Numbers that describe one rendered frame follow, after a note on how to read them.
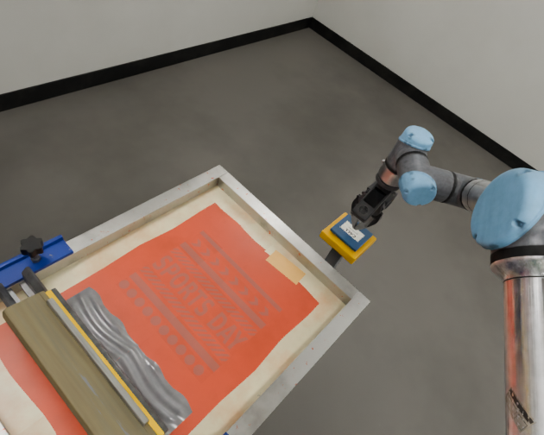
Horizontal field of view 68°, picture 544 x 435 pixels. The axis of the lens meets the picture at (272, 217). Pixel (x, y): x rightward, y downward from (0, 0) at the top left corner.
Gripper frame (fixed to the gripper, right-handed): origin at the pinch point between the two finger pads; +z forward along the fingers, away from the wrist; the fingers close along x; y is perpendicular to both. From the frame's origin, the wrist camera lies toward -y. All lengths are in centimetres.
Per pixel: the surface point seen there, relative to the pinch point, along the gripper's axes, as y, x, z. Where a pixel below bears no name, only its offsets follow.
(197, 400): -65, -5, 3
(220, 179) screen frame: -20.9, 36.6, 0.1
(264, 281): -33.3, 5.3, 3.4
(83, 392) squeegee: -81, 8, -7
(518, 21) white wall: 290, 37, 3
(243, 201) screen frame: -20.9, 26.8, 0.6
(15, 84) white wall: -6, 212, 84
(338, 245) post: -6.4, -0.1, 3.9
